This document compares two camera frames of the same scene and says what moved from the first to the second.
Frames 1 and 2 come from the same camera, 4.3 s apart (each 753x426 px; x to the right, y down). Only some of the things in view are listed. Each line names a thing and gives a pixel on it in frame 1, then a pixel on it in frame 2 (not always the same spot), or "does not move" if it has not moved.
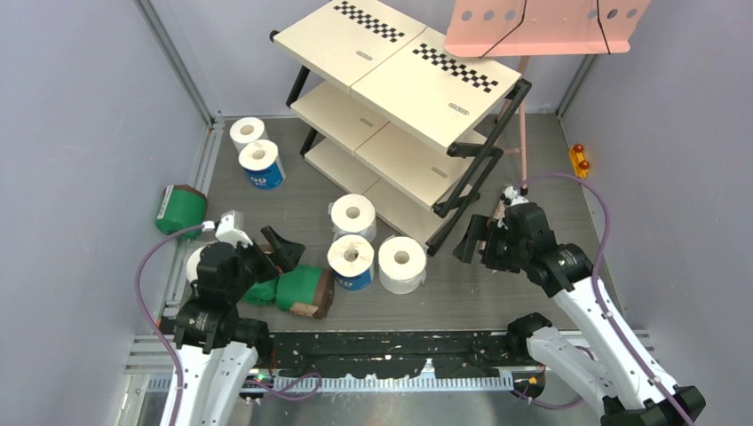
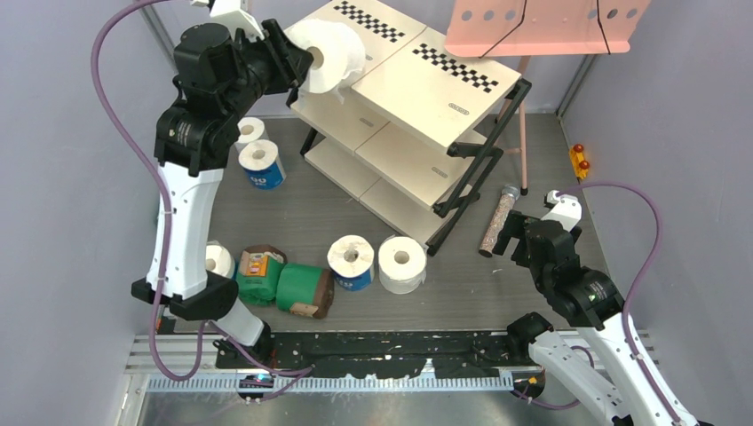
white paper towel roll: [247, 130] does not move
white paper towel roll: [352, 214] to [337, 52]
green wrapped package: [305, 290] does not move
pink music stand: [520, 28] does not move
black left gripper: [284, 256] to [288, 61]
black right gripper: [485, 229] to [512, 226]
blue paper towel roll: [264, 168] does not move
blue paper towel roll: [351, 259] does not move
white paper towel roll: [402, 264] does not move
